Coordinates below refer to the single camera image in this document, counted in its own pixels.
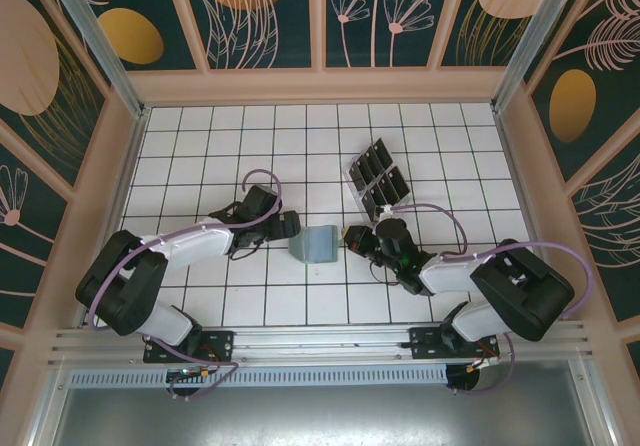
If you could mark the green blue card holder wallet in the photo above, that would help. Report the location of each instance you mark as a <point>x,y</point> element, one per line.
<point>315,245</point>

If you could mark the black VIP card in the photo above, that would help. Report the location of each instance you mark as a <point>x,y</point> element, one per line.
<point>381,197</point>
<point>384,152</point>
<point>358,178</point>
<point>399,184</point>
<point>366,168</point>
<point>390,190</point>
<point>375,161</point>
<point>372,205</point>

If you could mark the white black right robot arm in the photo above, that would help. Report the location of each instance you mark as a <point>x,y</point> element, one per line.
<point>520,286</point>

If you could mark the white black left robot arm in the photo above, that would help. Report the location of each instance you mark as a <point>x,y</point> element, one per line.
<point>125,286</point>

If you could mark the clear acrylic card stand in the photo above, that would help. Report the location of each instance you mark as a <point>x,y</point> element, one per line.
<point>353,193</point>

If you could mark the grey metal sheet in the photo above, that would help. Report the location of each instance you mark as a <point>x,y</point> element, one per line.
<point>320,416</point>

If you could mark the aluminium mounting rail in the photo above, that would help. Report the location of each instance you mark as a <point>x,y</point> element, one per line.
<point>320,338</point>

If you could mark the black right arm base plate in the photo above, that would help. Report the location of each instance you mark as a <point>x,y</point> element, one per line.
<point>425,341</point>

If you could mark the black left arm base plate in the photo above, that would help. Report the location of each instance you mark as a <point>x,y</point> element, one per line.
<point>220,342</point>

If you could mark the aluminium frame post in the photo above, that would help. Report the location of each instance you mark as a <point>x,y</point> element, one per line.
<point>100,46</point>
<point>535,36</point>

